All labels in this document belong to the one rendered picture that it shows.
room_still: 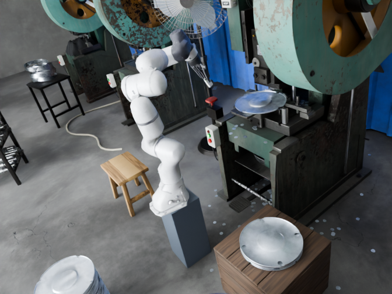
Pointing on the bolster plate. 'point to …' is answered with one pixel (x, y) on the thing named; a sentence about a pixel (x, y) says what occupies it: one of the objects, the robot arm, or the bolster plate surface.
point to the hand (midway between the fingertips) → (208, 81)
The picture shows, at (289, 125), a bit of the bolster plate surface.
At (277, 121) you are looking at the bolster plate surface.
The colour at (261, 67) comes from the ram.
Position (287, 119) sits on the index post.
